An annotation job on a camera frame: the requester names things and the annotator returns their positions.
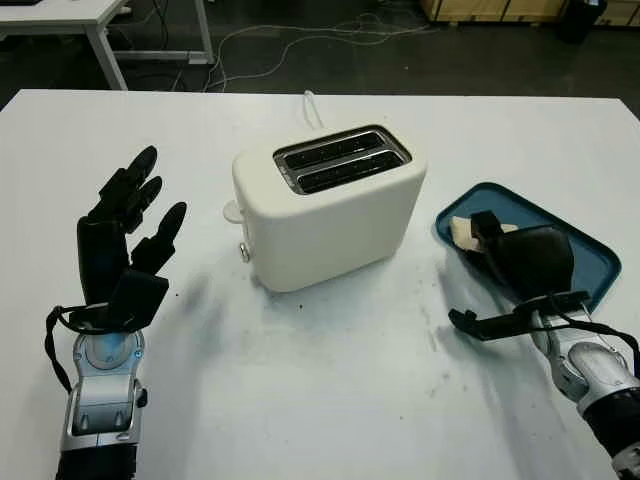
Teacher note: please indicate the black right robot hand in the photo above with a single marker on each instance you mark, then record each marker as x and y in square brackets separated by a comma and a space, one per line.
[535, 260]

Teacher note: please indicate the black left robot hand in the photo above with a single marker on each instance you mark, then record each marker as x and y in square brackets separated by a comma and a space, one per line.
[100, 260]

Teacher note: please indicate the pale bread slice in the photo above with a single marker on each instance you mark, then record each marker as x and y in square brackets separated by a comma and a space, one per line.
[462, 232]

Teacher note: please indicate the blue plastic tray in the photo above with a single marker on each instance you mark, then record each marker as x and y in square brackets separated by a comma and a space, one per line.
[590, 260]

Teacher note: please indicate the white toaster lever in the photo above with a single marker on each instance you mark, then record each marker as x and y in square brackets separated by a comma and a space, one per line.
[232, 212]

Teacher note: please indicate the silver toaster dial knob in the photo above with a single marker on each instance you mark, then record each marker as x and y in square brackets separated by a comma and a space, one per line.
[245, 252]

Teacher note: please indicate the white two-slot toaster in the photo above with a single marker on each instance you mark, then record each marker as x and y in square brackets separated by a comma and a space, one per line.
[340, 225]

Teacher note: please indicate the black waste bin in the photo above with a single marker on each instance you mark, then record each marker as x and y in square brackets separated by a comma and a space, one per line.
[580, 22]

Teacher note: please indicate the white office desk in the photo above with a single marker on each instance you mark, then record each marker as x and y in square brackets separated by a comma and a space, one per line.
[50, 12]

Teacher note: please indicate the wooden crate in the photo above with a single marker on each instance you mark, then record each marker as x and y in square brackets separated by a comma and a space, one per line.
[475, 9]

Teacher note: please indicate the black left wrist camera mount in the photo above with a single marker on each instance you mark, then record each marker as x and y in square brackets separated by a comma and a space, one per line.
[137, 295]

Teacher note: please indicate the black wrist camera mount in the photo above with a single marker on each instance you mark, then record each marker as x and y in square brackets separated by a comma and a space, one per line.
[137, 295]
[495, 325]

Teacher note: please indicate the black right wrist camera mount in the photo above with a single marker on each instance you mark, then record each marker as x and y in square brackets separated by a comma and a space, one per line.
[495, 325]

